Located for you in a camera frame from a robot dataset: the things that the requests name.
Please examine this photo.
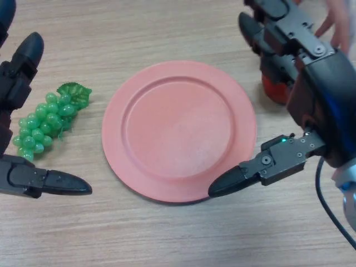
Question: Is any green grapes bunch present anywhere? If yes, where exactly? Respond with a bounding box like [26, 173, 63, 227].
[12, 82, 93, 160]

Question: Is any person's bare hand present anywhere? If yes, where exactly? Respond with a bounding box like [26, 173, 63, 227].
[291, 0, 356, 53]

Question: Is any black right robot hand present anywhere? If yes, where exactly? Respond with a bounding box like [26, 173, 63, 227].
[207, 0, 356, 198]

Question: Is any red apple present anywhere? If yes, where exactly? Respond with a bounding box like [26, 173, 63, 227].
[261, 72, 290, 105]

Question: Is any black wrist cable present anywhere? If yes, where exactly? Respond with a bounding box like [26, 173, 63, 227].
[315, 155, 356, 250]

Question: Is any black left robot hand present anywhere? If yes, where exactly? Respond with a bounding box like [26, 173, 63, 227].
[0, 0, 93, 199]

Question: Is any pink round plate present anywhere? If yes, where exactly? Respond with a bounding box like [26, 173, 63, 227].
[101, 61, 258, 206]

